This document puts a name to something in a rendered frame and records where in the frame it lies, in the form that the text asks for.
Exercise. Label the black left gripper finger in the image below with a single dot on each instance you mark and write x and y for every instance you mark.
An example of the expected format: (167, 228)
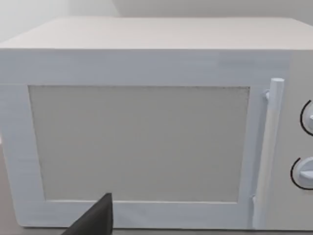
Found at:
(97, 218)

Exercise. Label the pale microwave door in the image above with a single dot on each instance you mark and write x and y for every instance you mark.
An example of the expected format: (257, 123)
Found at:
(137, 142)

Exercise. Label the pale microwave knob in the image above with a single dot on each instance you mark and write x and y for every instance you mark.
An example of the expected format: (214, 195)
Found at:
(304, 172)
(308, 117)

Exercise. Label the pale microwave oven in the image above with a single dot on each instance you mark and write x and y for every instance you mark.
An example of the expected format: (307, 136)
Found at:
(156, 36)

